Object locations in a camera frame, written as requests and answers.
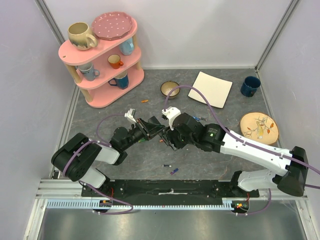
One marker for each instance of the black remote control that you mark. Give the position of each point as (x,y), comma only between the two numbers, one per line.
(153,120)

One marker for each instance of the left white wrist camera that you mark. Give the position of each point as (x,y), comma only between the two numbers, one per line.
(130,116)

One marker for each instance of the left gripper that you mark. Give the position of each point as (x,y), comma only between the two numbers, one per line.
(145,130)

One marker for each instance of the navy blue cup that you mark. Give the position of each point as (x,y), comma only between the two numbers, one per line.
(250,86)

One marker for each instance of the orange mug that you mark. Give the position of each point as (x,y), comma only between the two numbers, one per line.
(115,61)

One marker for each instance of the dark blue faceted mug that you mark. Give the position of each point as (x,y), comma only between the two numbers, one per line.
(121,81)

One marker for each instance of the white square plate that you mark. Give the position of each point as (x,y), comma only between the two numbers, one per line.
(214,89)

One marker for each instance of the beige ceramic mug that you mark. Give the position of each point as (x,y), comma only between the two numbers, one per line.
(81,36)

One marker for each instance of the grey blue mug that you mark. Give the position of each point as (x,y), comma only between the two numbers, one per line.
(88,71)

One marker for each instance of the pink polka dot plate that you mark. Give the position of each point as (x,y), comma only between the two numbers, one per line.
(111,26)

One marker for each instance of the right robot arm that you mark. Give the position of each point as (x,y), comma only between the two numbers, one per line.
(284,169)

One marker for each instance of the pink three-tier shelf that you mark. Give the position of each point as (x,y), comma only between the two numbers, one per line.
(99,93)

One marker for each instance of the light blue mug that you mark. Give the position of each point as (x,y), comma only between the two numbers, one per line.
(127,47)

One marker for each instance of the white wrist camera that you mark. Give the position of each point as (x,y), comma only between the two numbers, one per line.
(171,114)
(130,116)

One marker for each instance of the round wooden bird coaster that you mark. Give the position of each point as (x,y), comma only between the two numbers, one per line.
(259,127)

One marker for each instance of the white slotted cable duct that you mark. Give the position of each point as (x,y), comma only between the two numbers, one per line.
(99,204)

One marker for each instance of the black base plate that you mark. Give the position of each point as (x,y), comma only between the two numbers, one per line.
(173,192)

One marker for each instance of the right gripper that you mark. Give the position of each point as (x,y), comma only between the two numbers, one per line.
(171,138)

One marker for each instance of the beige brown ceramic bowl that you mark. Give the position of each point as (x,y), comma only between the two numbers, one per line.
(167,87)

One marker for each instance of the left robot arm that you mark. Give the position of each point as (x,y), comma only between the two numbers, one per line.
(75,159)

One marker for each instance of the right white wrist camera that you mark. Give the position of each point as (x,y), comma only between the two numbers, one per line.
(171,114)

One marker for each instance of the blue purple battery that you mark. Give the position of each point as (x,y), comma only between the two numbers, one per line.
(174,171)

